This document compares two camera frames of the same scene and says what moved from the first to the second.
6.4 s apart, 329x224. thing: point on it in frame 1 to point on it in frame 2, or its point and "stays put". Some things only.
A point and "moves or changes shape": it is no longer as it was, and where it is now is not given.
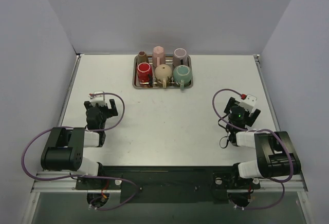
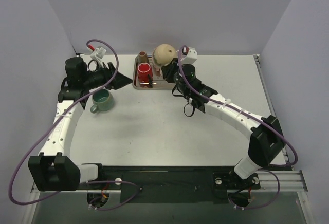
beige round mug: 163,72 to 163,54
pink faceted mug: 158,56 to 156,68
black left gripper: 110,111 to 112,73
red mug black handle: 145,74 stays put
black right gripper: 230,105 to 168,70
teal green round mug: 182,75 moves or changes shape
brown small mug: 142,57 stays put
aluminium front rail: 64,182 stays put
